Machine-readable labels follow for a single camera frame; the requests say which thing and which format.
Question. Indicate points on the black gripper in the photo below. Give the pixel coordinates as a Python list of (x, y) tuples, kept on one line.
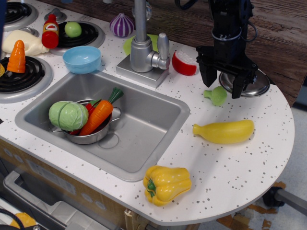
[(227, 55)]

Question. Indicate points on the light green toy broccoli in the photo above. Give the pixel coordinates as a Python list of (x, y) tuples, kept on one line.
[(217, 96)]

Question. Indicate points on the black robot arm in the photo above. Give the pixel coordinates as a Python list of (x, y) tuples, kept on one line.
[(230, 14)]

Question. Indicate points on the light blue plastic bowl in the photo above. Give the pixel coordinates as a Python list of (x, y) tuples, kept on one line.
[(82, 59)]

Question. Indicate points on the steel pot lid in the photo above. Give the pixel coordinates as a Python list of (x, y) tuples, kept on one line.
[(260, 86)]

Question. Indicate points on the red toy cheese wedge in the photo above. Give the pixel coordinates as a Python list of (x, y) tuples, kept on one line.
[(184, 64)]

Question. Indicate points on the yellow toy banana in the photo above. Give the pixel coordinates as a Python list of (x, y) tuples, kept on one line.
[(225, 132)]

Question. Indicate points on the silver toy faucet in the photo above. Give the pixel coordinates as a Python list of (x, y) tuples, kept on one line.
[(143, 64)]

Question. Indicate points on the grey toy sink basin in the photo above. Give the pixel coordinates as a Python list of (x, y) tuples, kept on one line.
[(145, 123)]

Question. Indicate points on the lime green plate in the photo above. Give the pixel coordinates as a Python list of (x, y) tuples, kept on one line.
[(127, 44)]

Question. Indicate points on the purple striped toy onion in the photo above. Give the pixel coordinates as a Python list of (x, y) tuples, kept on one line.
[(121, 25)]

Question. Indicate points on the yellow toy bell pepper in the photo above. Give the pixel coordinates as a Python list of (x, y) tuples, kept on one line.
[(163, 184)]

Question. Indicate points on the orange toy carrot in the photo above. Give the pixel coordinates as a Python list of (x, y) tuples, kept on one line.
[(100, 113)]

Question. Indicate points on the black caster wheel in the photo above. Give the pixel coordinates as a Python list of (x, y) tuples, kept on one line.
[(269, 197)]

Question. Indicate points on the red toy chili pepper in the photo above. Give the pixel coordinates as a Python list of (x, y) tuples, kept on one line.
[(90, 106)]

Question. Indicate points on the small steel pot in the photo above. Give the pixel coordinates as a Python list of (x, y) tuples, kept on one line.
[(94, 137)]

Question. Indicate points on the middle black stove burner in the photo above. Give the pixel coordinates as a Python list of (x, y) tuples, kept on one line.
[(92, 35)]

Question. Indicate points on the black stove burner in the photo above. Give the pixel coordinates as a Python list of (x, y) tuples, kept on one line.
[(92, 35), (17, 87)]

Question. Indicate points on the green toy apple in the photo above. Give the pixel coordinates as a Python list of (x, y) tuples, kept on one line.
[(73, 29)]

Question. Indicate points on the green toy cabbage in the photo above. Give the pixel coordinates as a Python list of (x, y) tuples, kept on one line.
[(68, 116)]

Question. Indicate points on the grey stove knob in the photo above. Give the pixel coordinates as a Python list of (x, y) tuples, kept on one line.
[(60, 16)]

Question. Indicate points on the red toy ketchup bottle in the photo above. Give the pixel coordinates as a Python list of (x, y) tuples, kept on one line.
[(50, 35)]

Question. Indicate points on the front black stove burner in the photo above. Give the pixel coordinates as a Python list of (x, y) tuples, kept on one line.
[(17, 87)]

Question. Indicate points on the cream toy chicken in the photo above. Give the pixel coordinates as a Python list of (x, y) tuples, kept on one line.
[(32, 45)]

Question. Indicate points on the orange toy cone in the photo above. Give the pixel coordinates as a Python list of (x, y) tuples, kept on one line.
[(17, 60)]

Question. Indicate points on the back left stove burner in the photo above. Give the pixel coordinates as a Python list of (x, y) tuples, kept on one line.
[(19, 15)]

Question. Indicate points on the yellow toy corn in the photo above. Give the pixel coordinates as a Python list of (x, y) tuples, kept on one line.
[(2, 70)]

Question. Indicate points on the orange toy below counter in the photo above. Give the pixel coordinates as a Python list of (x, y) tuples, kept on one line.
[(26, 220)]

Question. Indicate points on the grey oven door handle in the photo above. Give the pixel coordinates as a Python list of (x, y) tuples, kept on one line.
[(46, 206)]

